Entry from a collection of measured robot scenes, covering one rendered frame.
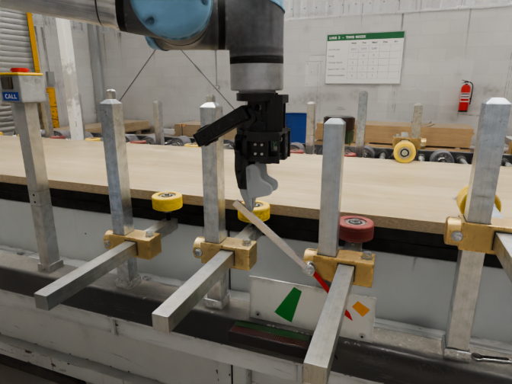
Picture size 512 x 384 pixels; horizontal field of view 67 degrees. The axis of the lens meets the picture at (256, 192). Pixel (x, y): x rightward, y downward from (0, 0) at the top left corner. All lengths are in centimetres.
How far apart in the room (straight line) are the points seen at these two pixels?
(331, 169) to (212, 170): 24
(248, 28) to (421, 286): 71
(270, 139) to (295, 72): 769
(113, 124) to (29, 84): 26
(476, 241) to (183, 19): 57
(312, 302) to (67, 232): 91
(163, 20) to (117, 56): 1030
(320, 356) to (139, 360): 110
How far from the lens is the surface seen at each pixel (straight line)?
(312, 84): 820
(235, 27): 64
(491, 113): 71
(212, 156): 79
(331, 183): 73
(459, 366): 85
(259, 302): 86
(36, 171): 112
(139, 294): 101
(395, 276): 102
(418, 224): 94
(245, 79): 64
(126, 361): 161
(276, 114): 65
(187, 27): 49
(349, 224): 85
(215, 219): 83
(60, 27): 238
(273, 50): 64
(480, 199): 73
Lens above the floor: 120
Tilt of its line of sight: 16 degrees down
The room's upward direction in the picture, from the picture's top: straight up
